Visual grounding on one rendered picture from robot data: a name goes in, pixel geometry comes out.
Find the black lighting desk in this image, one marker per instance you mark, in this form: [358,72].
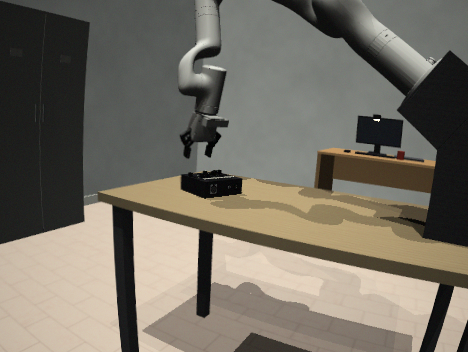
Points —
[211,184]

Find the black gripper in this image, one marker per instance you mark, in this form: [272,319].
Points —
[199,134]

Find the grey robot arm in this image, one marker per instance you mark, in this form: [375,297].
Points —
[399,63]

